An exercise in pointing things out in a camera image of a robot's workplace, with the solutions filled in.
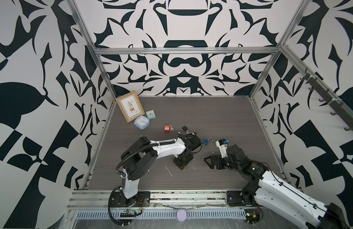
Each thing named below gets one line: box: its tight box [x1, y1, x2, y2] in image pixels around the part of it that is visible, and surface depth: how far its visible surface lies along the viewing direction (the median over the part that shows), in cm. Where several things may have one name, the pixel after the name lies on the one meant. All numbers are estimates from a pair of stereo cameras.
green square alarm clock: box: [145, 109, 156, 120], surface depth 108 cm
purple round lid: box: [176, 208, 187, 222], surface depth 64 cm
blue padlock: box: [201, 136, 214, 146], surface depth 96 cm
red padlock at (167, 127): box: [164, 120, 171, 133], surface depth 103 cm
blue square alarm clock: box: [133, 115, 150, 130], surface depth 103 cm
